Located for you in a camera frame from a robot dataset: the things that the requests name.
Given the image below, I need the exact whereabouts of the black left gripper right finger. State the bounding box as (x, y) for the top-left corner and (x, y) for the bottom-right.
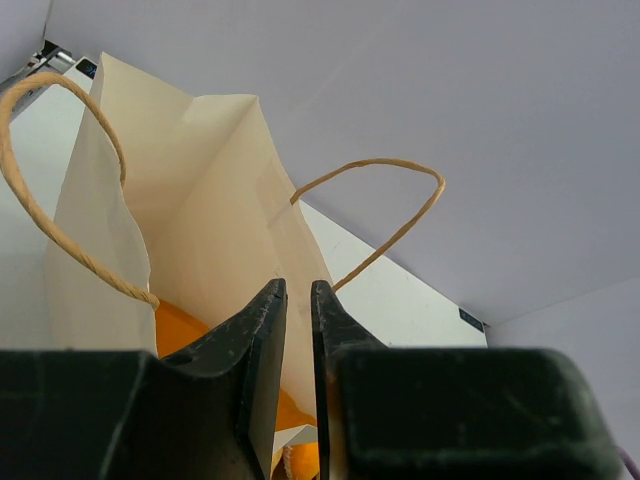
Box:
(310, 280), (386, 479)

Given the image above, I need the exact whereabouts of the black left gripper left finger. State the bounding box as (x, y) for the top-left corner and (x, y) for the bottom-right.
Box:
(149, 278), (289, 480)

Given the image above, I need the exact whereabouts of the short loaf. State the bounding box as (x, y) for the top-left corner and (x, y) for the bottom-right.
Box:
(155, 298), (321, 480)

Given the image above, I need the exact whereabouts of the beige paper bag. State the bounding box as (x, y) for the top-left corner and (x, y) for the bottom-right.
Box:
(0, 51), (447, 476)

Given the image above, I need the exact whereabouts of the blue label right corner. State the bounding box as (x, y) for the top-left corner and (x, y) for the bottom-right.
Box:
(458, 308), (485, 333)

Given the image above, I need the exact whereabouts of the blue label corner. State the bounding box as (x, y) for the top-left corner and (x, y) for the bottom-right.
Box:
(458, 308), (485, 333)
(75, 58), (97, 80)

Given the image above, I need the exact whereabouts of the blue label left corner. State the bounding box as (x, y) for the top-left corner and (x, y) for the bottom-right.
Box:
(75, 58), (97, 80)

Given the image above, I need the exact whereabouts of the aluminium frame rail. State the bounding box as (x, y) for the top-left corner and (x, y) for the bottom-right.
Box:
(27, 40), (76, 72)

